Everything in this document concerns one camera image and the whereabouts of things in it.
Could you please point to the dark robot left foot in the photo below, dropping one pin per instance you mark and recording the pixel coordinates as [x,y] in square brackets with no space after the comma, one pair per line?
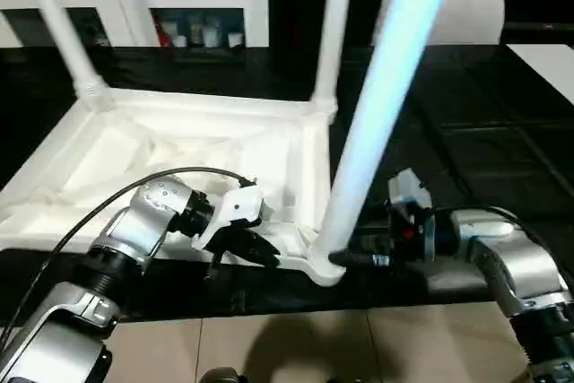
[222,376]

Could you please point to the red packet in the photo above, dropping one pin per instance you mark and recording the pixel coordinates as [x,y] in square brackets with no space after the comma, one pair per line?
[167,35]

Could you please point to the white chair back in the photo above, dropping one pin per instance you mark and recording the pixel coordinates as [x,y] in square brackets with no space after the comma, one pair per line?
[471,11]

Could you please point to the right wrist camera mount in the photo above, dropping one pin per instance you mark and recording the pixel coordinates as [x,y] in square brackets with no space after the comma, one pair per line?
[410,194]

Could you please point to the small white cup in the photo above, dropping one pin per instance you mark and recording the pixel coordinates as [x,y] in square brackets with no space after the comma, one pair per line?
[179,41]
[235,40]

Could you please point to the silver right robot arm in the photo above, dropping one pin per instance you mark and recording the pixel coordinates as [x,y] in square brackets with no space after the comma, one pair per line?
[515,262]

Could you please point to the white table leg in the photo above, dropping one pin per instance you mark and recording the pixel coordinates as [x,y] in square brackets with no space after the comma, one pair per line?
[329,42]
[381,87]
[67,42]

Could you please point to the white jar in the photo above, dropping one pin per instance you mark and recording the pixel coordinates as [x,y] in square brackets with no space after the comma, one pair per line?
[211,35]

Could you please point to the black cabinet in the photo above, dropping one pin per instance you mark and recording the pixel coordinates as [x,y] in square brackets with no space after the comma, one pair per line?
[296,6]

